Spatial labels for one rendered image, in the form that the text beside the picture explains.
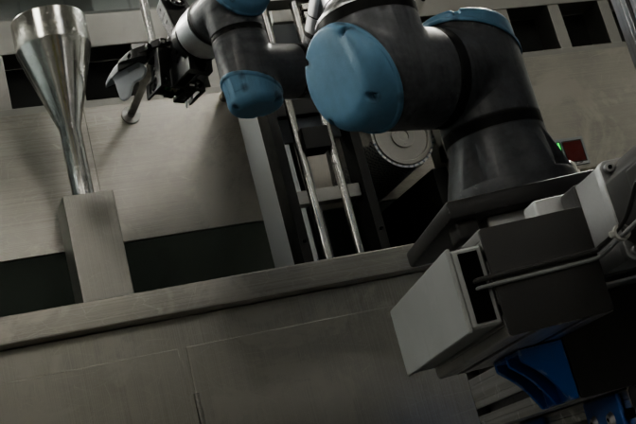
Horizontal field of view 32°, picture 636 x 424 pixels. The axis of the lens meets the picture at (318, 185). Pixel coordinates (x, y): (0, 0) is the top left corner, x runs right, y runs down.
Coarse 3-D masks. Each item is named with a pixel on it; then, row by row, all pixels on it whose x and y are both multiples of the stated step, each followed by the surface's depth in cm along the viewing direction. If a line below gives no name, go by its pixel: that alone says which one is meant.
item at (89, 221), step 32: (32, 64) 201; (64, 64) 200; (64, 96) 200; (64, 128) 200; (96, 192) 195; (64, 224) 194; (96, 224) 193; (96, 256) 191; (96, 288) 189; (128, 288) 191
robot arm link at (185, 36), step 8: (184, 16) 152; (184, 24) 151; (176, 32) 153; (184, 32) 151; (192, 32) 150; (184, 40) 152; (192, 40) 151; (200, 40) 150; (192, 48) 152; (200, 48) 152; (208, 48) 151; (200, 56) 153; (208, 56) 153
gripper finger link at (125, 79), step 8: (136, 64) 163; (144, 64) 164; (112, 72) 166; (120, 72) 165; (128, 72) 164; (136, 72) 164; (144, 72) 163; (112, 80) 167; (120, 80) 165; (128, 80) 164; (136, 80) 163; (120, 88) 165; (128, 88) 164; (120, 96) 165; (128, 96) 164
